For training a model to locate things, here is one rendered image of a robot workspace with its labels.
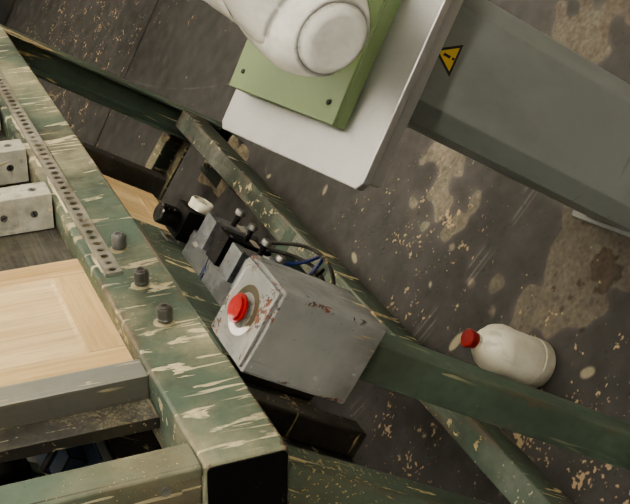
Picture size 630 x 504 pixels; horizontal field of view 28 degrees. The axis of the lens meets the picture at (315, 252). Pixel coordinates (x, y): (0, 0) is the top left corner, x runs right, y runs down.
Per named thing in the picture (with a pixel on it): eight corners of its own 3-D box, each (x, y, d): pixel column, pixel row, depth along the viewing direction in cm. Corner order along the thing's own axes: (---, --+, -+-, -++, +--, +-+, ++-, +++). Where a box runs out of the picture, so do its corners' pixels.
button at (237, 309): (260, 305, 159) (247, 300, 157) (245, 332, 159) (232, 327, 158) (249, 291, 162) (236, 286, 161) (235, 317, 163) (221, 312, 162)
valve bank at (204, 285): (391, 319, 195) (267, 272, 182) (346, 395, 198) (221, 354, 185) (274, 196, 236) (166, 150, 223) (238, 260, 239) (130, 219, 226)
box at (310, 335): (393, 332, 164) (283, 291, 154) (348, 407, 166) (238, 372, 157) (355, 291, 174) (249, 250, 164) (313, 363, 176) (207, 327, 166)
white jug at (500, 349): (566, 356, 242) (493, 327, 231) (539, 399, 244) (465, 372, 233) (538, 332, 250) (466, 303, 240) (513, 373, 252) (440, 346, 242)
